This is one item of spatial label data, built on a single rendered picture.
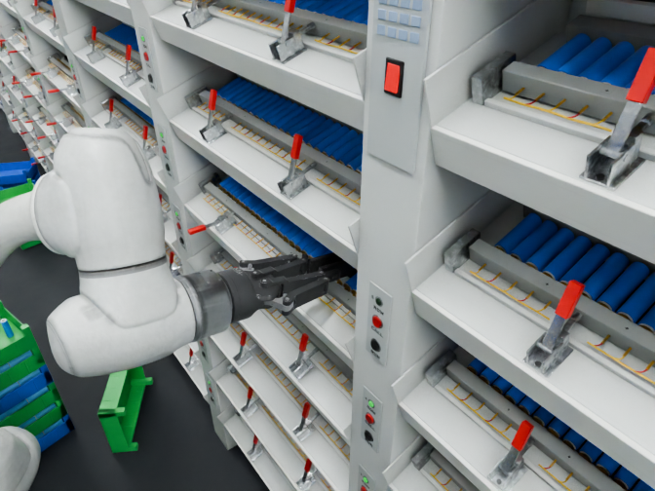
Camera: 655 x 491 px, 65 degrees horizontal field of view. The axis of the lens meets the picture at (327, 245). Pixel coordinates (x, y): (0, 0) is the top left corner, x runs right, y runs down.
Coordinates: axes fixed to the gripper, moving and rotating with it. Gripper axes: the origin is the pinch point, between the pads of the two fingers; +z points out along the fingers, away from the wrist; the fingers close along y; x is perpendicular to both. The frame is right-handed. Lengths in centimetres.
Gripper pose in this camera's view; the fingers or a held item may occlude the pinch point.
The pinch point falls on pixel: (330, 267)
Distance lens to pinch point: 83.5
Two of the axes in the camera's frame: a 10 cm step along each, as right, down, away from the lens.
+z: 7.7, -1.9, 6.1
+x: -1.4, 8.8, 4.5
